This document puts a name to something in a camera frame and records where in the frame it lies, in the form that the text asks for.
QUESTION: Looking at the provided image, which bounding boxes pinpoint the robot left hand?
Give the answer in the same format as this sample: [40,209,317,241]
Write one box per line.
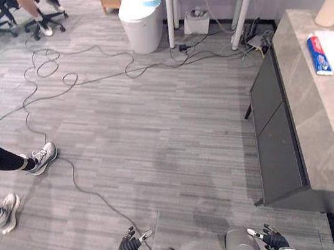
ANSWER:
[113,223,157,250]

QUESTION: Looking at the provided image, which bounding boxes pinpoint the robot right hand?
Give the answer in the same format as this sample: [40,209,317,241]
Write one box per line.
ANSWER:
[246,220,291,250]

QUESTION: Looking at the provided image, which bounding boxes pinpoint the robot right leg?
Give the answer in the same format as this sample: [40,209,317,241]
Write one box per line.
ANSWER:
[221,223,262,250]

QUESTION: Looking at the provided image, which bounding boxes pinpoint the dark vanity cabinet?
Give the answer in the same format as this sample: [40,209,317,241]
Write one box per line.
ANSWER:
[231,42,312,207]

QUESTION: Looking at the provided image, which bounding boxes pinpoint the person's leg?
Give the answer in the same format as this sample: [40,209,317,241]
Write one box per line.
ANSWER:
[0,187,26,236]
[0,118,62,183]
[16,0,55,42]
[45,0,67,16]

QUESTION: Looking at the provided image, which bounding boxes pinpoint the blue red toothpaste tube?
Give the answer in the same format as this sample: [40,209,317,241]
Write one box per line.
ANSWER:
[305,32,334,80]

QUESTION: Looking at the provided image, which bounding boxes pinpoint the grey power strip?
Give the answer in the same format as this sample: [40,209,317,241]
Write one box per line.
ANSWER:
[246,32,272,54]

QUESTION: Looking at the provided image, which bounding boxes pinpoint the white toilet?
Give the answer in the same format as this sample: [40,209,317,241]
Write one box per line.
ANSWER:
[116,0,172,58]

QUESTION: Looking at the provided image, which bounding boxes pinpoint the white cardboard box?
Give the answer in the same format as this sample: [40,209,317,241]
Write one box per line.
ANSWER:
[180,7,213,38]

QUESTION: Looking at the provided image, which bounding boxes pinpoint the white metal table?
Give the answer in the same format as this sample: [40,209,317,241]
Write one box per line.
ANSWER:
[162,0,276,61]

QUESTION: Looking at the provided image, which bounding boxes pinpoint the grey item in box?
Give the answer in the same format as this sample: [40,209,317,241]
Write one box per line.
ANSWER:
[188,5,210,21]

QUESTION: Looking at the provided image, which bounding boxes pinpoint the black wall seam strip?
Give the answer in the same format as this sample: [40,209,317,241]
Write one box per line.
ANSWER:
[325,211,334,250]

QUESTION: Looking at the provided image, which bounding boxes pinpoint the long grey floor cable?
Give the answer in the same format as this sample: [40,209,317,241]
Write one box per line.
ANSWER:
[0,27,161,250]

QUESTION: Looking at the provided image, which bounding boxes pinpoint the thin dark floor cable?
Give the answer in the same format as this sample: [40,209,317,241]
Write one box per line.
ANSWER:
[14,18,268,108]

